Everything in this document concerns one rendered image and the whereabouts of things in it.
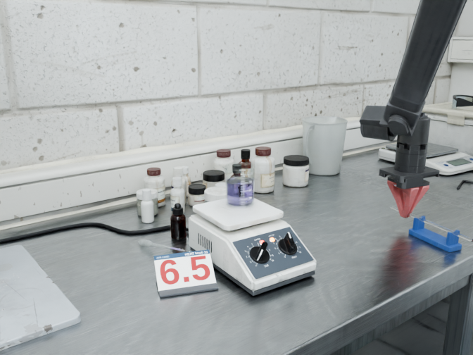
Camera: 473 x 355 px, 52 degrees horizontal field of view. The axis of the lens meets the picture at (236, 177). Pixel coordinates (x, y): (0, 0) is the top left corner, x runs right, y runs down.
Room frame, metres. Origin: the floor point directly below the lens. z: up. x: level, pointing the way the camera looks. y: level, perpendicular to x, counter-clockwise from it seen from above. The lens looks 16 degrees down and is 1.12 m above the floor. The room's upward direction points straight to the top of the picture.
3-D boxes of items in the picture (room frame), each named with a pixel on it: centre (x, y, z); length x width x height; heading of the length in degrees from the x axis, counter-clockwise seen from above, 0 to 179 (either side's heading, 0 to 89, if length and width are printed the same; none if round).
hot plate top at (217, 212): (0.79, 0.00, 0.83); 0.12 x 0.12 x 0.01; 34
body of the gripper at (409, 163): (0.92, -0.34, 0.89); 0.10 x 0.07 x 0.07; 117
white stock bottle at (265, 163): (1.17, -0.07, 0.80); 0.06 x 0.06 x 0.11
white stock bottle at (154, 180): (1.05, 0.19, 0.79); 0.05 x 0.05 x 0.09
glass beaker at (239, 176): (0.81, 0.00, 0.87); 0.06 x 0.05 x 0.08; 113
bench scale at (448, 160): (1.45, -0.59, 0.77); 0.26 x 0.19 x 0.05; 33
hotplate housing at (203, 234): (0.77, -0.02, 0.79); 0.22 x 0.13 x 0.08; 34
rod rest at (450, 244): (0.85, -0.38, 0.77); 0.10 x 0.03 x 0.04; 27
